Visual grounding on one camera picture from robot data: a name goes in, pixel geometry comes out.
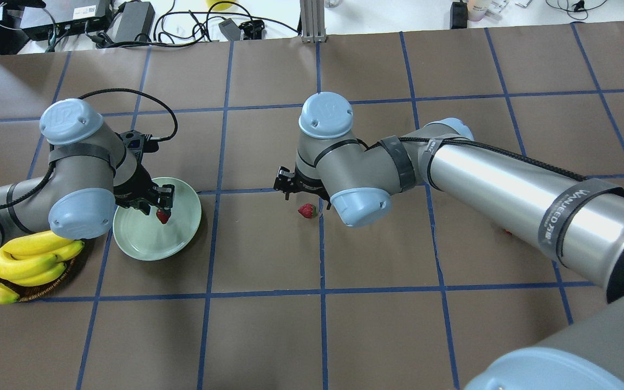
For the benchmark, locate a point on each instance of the wicker fruit basket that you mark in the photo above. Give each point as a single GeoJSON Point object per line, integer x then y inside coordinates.
{"type": "Point", "coordinates": [49, 289]}

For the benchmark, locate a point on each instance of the light green plate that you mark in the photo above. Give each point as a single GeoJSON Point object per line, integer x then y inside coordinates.
{"type": "Point", "coordinates": [145, 238]}

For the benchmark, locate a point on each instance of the aluminium frame post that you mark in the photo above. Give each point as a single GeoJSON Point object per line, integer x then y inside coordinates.
{"type": "Point", "coordinates": [312, 20]}

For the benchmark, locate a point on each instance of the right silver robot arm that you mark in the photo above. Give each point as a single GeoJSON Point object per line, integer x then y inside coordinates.
{"type": "Point", "coordinates": [575, 221]}

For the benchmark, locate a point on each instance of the black power adapter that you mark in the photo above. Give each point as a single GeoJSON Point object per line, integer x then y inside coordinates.
{"type": "Point", "coordinates": [458, 17]}

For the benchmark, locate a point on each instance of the yellow banana bunch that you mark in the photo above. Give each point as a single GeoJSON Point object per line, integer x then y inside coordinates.
{"type": "Point", "coordinates": [34, 260]}

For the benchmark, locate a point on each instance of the paper cup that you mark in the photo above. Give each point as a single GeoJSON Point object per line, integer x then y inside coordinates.
{"type": "Point", "coordinates": [477, 9]}

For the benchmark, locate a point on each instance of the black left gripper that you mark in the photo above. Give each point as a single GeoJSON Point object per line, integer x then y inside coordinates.
{"type": "Point", "coordinates": [134, 182]}

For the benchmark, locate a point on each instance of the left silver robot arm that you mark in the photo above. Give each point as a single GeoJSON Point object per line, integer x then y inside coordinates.
{"type": "Point", "coordinates": [91, 171]}

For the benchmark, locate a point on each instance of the black power brick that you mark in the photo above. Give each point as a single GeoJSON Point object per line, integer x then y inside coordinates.
{"type": "Point", "coordinates": [135, 21]}

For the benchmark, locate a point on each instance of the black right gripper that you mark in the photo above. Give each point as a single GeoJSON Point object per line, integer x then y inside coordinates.
{"type": "Point", "coordinates": [305, 185]}

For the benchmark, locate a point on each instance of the yellow tape roll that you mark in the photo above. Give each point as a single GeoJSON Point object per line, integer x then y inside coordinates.
{"type": "Point", "coordinates": [219, 6]}

